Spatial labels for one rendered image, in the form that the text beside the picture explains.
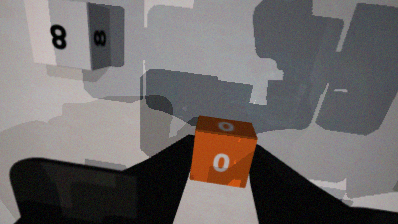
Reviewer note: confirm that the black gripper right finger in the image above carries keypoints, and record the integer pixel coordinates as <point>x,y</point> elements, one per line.
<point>282,196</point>

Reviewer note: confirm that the grey block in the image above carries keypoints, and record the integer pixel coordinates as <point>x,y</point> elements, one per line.
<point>69,33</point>

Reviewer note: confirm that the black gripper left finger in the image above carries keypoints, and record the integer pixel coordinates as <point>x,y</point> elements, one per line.
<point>146,193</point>

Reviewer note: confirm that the orange block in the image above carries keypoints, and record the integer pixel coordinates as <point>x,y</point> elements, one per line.
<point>223,151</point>

